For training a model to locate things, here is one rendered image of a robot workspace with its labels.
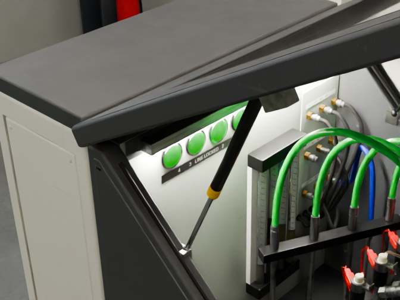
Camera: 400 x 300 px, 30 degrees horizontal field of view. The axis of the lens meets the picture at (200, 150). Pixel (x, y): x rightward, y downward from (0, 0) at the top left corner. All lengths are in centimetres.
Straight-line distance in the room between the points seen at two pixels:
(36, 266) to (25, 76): 43
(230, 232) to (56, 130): 46
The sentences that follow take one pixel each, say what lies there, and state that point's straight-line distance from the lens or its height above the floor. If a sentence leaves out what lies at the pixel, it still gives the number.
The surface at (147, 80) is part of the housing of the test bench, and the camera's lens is 130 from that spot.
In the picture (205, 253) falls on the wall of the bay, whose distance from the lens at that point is 150.
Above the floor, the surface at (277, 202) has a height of 122.
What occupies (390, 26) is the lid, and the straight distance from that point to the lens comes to 72.
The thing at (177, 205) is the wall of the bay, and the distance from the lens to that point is 137.
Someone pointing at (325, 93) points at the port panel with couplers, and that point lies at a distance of 163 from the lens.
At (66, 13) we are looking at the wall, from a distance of 542.
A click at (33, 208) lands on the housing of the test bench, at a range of 147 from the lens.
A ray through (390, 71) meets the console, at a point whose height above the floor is 138.
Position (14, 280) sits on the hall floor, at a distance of 327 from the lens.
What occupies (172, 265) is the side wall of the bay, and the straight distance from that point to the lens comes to 117.
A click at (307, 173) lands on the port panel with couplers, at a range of 169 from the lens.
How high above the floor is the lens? 205
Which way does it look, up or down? 31 degrees down
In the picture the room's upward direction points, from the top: 1 degrees counter-clockwise
